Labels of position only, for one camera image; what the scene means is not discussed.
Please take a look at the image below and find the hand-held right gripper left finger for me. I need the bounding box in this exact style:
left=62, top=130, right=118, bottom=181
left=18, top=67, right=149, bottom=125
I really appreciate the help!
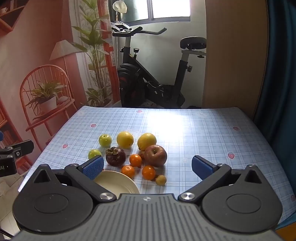
left=32, top=155, right=117, bottom=204

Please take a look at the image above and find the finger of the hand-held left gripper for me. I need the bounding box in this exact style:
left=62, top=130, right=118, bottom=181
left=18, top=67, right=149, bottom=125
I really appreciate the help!
left=0, top=140, right=34, bottom=160

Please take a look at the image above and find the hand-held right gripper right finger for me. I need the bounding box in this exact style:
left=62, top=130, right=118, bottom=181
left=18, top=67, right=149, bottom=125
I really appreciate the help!
left=178, top=155, right=264, bottom=204

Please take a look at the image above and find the green plum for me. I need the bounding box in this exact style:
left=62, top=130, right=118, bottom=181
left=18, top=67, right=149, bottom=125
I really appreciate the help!
left=88, top=149, right=102, bottom=160
left=99, top=134, right=112, bottom=147

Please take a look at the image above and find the dark purple mangosteen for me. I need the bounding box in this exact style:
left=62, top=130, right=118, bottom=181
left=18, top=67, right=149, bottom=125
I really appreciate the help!
left=106, top=147, right=127, bottom=167

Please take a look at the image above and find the cream round plate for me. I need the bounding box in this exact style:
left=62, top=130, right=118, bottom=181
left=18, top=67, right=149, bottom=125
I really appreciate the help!
left=95, top=170, right=141, bottom=195

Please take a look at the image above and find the orange mandarin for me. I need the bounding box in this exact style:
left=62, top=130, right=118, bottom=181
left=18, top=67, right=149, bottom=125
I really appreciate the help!
left=121, top=165, right=135, bottom=178
left=142, top=165, right=156, bottom=181
left=129, top=154, right=142, bottom=168

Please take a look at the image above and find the yellow lemon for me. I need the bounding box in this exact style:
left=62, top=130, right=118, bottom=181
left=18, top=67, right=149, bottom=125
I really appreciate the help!
left=137, top=133, right=157, bottom=151
left=116, top=131, right=134, bottom=149

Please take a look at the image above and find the red apple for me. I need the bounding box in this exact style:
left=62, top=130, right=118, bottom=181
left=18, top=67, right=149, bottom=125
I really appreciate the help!
left=144, top=145, right=167, bottom=167

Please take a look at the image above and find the blue plaid tablecloth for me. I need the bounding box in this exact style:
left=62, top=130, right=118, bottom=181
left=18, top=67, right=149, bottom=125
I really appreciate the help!
left=18, top=105, right=296, bottom=230

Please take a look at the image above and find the black exercise bike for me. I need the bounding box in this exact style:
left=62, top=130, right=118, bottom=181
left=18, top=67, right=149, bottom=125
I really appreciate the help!
left=110, top=21, right=207, bottom=109

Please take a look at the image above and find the potted green plant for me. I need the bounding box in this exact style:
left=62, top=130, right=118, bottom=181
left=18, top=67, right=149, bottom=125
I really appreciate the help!
left=0, top=0, right=121, bottom=181

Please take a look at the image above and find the wooden board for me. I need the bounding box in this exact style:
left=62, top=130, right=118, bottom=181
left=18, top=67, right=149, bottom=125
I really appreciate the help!
left=202, top=0, right=270, bottom=121

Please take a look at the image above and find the dark blue curtain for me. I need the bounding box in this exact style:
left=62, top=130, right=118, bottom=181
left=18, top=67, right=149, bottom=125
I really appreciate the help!
left=252, top=0, right=296, bottom=153

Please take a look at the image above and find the metal pole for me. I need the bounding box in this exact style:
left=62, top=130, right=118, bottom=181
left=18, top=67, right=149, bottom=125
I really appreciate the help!
left=115, top=13, right=121, bottom=69

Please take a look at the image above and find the window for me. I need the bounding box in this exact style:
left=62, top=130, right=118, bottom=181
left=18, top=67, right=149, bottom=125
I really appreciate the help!
left=126, top=0, right=192, bottom=25

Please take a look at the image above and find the white crumpled cloth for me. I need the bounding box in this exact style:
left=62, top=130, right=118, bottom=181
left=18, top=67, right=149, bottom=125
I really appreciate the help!
left=112, top=0, right=128, bottom=14

